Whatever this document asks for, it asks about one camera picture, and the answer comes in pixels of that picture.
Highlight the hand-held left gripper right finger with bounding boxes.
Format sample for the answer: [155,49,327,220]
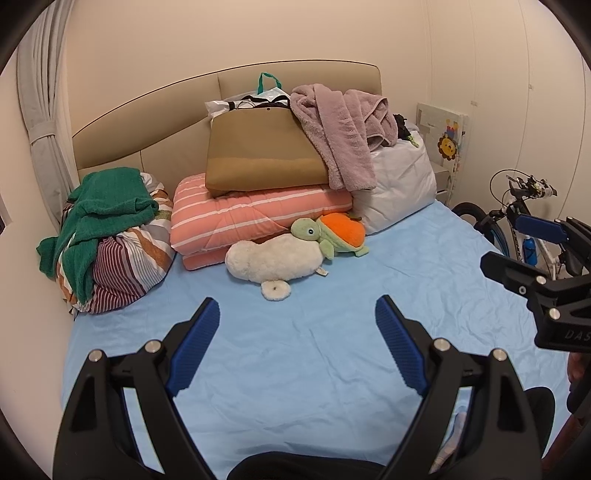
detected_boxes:
[375,295,543,480]

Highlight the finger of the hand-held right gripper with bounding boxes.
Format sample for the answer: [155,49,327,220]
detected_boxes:
[480,251,563,320]
[514,212,591,274]

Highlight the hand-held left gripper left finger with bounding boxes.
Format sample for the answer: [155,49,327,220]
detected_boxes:
[55,296,221,480]

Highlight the person's right hand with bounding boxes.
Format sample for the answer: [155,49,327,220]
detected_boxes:
[568,353,591,386]

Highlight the white bicycle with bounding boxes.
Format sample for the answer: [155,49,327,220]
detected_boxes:
[452,170,578,280]

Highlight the person's patterned sock foot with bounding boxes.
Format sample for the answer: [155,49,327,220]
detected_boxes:
[438,411,468,467]

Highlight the striped multicolour pillow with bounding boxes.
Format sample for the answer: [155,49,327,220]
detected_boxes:
[58,172,177,315]

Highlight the grey nightstand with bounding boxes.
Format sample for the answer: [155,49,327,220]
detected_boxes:
[431,166,455,204]

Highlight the white seal plush toy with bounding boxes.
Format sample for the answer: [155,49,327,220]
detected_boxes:
[225,233,329,302]

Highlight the folded lion print play mat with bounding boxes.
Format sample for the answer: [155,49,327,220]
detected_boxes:
[416,102,469,174]

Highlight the green turtle plush toy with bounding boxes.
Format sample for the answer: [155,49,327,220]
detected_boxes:
[290,212,370,260]

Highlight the pink striped quilt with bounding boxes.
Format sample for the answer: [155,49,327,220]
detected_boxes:
[170,174,354,271]

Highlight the white pillow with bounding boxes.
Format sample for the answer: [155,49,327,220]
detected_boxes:
[353,130,437,236]

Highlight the black cloth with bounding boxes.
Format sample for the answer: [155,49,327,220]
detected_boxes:
[394,114,421,148]

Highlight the brown cushion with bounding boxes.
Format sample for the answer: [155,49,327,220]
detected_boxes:
[204,106,329,197]

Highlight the beige padded headboard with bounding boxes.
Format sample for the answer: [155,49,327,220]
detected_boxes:
[71,61,382,204]

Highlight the purple fleece robe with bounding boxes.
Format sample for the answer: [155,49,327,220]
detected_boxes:
[290,84,399,192]

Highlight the white curtain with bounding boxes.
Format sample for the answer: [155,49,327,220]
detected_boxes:
[16,0,81,208]

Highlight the white bag with green handle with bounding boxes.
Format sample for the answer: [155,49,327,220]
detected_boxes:
[257,72,291,100]

